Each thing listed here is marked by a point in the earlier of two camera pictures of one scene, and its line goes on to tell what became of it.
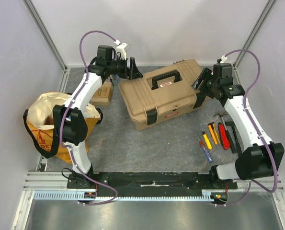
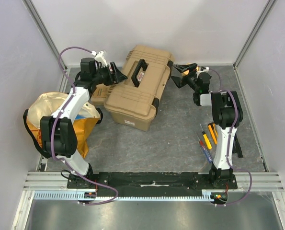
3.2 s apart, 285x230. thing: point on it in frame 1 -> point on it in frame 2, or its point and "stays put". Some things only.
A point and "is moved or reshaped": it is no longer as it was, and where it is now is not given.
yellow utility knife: [212, 129] stays put
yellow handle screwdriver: [206, 138] stays put
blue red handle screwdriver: [207, 155] stays put
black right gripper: [205, 80] -> [185, 75]
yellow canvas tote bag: [39, 119] stays put
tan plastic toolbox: [165, 97] is moved or reshaped
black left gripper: [133, 73] -> [117, 76]
